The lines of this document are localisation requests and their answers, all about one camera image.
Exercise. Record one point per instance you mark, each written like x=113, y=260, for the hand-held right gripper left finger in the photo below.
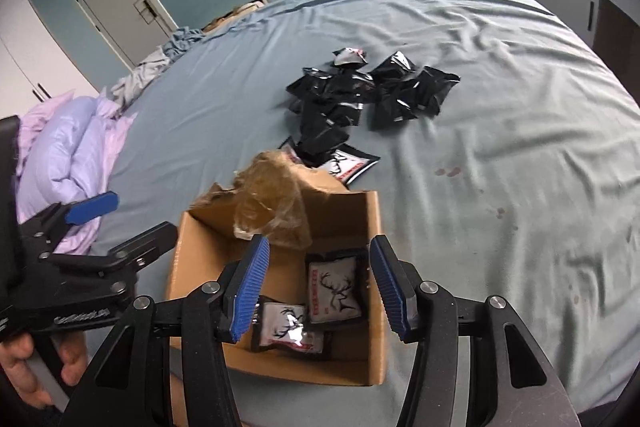
x=250, y=287

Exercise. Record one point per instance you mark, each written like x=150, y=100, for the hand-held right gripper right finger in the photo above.
x=389, y=289

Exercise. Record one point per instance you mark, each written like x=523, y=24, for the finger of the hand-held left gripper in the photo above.
x=145, y=242
x=92, y=207

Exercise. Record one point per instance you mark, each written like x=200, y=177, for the white deer print snack packet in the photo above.
x=332, y=289
x=285, y=329
x=345, y=164

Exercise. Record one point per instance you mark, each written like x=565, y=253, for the brown cardboard box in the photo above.
x=350, y=369

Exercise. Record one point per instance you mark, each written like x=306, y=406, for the pile of black packets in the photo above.
x=345, y=102

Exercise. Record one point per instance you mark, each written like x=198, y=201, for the silver snack packet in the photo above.
x=350, y=56

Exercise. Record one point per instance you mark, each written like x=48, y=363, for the person's left hand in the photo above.
x=15, y=369

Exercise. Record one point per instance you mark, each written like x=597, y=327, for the purple duvet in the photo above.
x=65, y=147

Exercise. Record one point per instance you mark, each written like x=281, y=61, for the crinkled clear plastic film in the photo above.
x=270, y=192

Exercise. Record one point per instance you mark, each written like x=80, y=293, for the crumpled grey cloth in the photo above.
x=150, y=67

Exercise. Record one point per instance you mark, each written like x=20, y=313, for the white wardrobe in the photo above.
x=30, y=52

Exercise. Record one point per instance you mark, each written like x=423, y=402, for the bed with grey-blue sheet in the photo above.
x=500, y=107

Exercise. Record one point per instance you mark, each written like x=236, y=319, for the brown patterned item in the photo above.
x=235, y=14

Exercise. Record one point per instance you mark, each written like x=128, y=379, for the brown wooden panel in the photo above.
x=615, y=32

